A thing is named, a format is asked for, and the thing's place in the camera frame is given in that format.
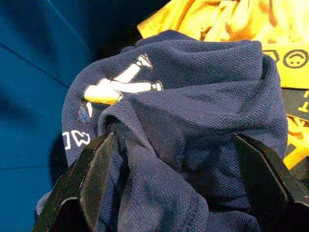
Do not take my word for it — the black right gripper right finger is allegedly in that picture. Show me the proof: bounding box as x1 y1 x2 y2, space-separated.
233 132 309 232

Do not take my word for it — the navy polo shirt white print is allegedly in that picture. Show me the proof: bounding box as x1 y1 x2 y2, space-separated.
36 29 289 232

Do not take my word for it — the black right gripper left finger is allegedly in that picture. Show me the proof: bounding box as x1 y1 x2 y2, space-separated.
31 132 115 232

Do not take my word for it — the yellow garment black print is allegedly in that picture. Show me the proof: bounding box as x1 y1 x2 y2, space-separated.
137 0 309 171

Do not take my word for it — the blue cloth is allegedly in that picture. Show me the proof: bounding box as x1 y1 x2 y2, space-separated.
0 0 140 232

